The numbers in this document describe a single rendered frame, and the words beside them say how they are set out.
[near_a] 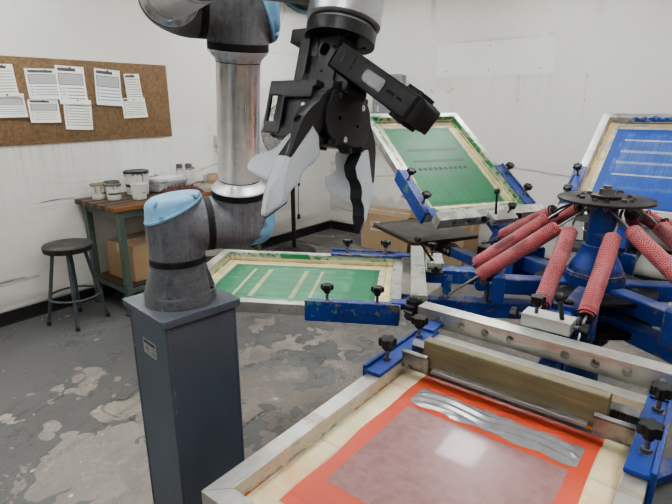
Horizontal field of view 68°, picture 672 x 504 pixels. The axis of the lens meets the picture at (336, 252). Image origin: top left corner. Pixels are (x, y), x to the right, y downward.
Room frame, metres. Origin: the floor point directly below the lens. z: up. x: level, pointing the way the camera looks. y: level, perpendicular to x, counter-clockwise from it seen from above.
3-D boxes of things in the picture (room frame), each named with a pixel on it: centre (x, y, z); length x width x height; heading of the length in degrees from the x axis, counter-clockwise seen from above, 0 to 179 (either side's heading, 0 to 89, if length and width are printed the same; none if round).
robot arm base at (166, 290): (1.03, 0.34, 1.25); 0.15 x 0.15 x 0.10
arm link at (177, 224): (1.03, 0.33, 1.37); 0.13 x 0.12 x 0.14; 115
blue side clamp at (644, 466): (0.84, -0.61, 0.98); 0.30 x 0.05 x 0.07; 142
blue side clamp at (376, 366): (1.18, -0.18, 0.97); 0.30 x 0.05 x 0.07; 142
